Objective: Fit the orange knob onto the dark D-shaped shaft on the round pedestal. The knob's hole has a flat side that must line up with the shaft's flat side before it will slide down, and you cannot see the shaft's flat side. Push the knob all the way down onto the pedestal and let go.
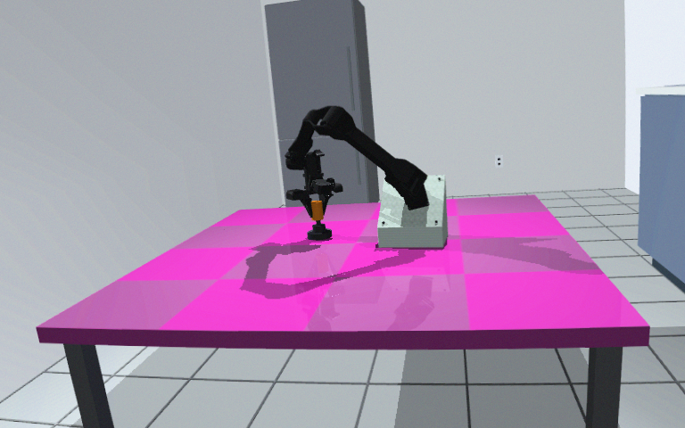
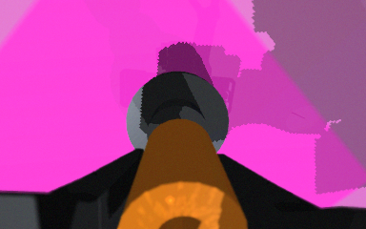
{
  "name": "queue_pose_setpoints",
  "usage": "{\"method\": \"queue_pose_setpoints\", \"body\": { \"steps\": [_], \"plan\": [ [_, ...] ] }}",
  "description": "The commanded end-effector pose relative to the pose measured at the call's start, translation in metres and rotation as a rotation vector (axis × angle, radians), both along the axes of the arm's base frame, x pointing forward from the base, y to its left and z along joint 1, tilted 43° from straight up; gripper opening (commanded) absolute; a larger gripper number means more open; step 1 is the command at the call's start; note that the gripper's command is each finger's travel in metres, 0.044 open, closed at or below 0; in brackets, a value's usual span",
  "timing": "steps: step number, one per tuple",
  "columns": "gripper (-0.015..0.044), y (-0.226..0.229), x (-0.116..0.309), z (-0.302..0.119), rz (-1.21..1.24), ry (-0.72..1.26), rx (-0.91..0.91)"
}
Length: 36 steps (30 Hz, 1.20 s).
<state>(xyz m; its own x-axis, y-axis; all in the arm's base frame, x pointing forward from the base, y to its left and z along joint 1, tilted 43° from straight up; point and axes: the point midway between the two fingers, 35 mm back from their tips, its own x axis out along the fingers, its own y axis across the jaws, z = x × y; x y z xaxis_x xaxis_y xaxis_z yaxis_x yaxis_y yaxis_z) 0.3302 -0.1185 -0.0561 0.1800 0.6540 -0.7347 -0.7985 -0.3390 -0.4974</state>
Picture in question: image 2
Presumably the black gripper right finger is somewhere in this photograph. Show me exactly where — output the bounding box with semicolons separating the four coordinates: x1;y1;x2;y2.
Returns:
217;154;366;229

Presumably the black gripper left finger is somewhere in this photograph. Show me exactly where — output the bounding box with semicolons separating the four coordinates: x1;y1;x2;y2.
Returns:
0;148;144;229

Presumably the orange knob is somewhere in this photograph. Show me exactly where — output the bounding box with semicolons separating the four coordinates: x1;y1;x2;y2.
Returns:
117;118;248;229

